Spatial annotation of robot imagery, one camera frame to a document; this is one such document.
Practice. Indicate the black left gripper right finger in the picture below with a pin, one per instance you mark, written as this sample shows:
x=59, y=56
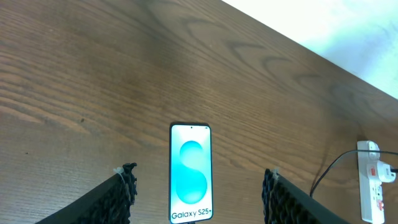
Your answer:
x=284, y=203

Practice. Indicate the white power strip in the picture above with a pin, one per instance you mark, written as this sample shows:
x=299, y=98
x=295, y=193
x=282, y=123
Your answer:
x=372, y=207

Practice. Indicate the blue Galaxy smartphone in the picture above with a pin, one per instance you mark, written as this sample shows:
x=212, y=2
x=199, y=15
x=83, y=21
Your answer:
x=190, y=172

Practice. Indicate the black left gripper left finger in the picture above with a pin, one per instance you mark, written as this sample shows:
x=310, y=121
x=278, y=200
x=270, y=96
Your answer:
x=109, y=202

